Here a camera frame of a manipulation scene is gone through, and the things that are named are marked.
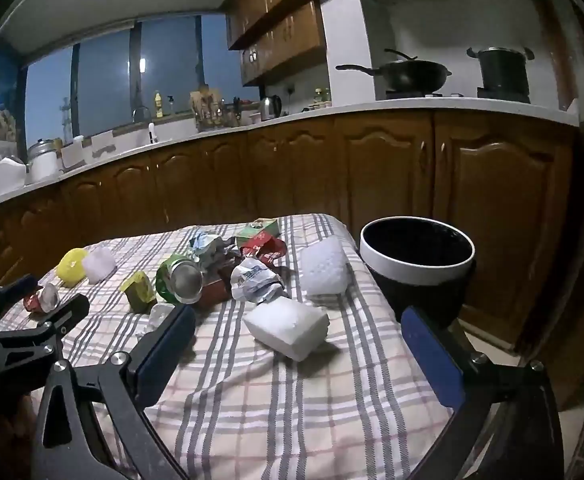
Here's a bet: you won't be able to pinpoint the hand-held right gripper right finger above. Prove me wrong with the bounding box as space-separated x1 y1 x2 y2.
401 305 565 480

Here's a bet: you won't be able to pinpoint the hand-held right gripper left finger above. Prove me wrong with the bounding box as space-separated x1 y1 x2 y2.
32 304 197 480

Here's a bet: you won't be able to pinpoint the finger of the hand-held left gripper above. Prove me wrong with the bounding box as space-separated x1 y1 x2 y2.
0 274 43 330
0 292 91 361

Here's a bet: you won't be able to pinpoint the green yellow drink carton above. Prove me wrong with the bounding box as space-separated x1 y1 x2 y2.
120 271 157 314

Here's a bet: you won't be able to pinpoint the black bin with white rim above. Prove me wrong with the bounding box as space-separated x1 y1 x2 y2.
359 216 476 329

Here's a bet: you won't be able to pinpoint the red drink carton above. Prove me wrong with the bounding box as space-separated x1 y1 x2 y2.
199 270 236 309

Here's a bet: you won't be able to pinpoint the clear plastic cup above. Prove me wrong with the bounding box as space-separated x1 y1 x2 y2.
137 302 175 337

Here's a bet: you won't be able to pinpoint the yellow crumpled wrapper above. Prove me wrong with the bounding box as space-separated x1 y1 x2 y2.
55 248 89 289

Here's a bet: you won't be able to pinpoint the green drink can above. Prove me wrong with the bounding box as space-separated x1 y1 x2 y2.
155 254 207 305

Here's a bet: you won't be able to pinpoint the crumpled white blue wrapper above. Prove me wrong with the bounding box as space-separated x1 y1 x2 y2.
229 258 287 306

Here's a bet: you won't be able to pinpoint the crumpled pale blue paper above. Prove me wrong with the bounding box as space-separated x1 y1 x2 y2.
189 231 238 266

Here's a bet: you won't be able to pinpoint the white foam block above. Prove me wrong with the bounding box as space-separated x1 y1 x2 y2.
243 297 331 363

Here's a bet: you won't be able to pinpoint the plaid tablecloth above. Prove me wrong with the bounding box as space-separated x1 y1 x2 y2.
0 212 458 480

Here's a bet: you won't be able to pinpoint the white pot with metal lid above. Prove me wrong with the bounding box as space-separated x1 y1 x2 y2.
26 139 63 185

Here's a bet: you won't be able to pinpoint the red crumpled wrapper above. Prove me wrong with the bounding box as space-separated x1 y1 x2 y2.
240 232 288 265

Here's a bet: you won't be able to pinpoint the white dimpled foam piece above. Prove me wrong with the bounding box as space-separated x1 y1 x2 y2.
299 237 351 297

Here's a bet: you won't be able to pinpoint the white storage container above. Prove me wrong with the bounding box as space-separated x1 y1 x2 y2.
60 136 86 170
89 130 116 157

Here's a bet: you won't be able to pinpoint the green paper box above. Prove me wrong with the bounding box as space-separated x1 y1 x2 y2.
235 218 279 241

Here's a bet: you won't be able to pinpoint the brown wooden lower cabinets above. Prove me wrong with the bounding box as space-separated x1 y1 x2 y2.
0 110 580 357

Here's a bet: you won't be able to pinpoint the brown wooden cabinets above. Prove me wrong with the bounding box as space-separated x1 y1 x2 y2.
224 0 341 86
0 110 580 357

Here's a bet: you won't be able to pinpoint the kitchen window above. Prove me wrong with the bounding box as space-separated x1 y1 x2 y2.
22 12 263 147

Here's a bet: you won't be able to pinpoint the wooden utensil rack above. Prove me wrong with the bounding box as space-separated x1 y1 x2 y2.
189 85 228 133

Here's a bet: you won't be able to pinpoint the steel electric kettle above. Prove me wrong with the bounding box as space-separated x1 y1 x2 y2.
259 95 283 122

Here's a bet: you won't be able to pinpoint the black wok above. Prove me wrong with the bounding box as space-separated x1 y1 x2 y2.
335 49 452 95

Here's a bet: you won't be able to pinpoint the black cooking pot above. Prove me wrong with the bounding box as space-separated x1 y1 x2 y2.
466 46 535 104

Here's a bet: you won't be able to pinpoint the brown wooden upper cabinets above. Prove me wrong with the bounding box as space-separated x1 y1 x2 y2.
224 0 341 86

